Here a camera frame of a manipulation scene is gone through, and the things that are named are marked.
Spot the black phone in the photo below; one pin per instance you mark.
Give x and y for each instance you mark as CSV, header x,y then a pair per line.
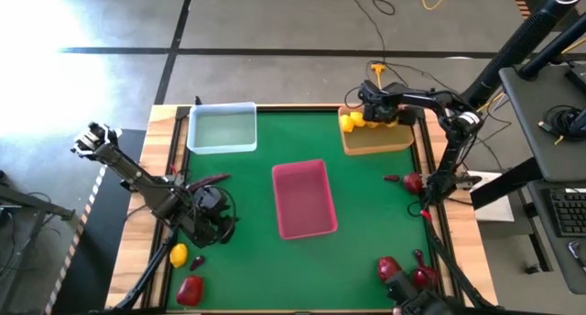
x,y
578,250

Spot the yellow power plug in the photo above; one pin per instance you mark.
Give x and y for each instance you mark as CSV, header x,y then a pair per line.
x,y
378,69

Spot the dark red apple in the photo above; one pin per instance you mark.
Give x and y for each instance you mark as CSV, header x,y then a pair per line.
x,y
426,278
413,183
388,267

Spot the green table mat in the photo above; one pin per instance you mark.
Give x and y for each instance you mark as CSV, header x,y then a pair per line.
x,y
256,269

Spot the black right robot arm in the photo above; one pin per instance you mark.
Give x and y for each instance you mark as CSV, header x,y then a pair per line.
x,y
451,155

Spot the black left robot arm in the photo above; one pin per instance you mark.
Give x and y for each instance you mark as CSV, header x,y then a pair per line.
x,y
137,180

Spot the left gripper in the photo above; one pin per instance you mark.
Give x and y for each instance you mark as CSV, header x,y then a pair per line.
x,y
206,228

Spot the grey metal stand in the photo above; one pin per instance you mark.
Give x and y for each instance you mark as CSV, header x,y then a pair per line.
x,y
36,203

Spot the black ribbed pole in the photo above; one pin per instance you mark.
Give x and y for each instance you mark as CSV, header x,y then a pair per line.
x,y
517,45

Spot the orange plastic bin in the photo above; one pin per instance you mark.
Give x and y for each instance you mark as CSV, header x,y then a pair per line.
x,y
380,143

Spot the black floor mat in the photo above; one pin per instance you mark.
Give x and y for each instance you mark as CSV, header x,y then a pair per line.
x,y
91,260

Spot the dark grey keyboard tray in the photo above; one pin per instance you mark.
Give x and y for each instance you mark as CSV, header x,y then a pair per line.
x,y
556,260

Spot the small purple sweet potato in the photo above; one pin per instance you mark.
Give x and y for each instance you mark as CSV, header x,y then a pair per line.
x,y
197,263
391,178
417,256

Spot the black keyboard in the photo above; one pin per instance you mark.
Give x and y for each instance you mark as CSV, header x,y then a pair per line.
x,y
570,212

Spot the dark grey desk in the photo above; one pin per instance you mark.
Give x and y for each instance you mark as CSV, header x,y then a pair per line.
x,y
531,136

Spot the yellow-red apple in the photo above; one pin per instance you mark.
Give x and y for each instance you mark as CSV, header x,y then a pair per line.
x,y
190,291

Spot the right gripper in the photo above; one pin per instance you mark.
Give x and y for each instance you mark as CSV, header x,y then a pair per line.
x,y
380,100

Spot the black smooth pole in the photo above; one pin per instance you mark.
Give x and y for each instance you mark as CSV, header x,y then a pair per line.
x,y
549,51

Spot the white box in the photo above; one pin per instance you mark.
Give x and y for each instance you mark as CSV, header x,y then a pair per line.
x,y
496,212

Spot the clear plastic bin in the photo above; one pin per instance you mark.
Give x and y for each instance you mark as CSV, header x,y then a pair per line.
x,y
222,132

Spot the pink plastic bin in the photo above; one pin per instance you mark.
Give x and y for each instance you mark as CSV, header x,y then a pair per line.
x,y
304,200

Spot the yellow lemon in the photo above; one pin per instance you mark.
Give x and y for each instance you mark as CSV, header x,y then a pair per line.
x,y
358,119
178,255
347,123
373,124
391,123

